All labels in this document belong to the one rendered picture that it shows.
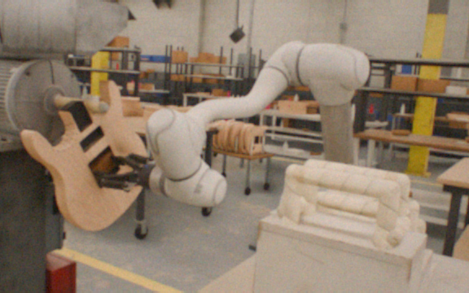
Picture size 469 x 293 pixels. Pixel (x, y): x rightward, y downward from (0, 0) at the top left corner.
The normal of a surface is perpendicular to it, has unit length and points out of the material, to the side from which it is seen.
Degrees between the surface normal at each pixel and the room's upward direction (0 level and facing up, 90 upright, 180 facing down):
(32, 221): 90
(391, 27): 90
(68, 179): 89
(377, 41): 90
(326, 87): 121
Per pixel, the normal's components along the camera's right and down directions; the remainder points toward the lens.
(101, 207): 0.86, 0.12
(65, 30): -0.51, 0.10
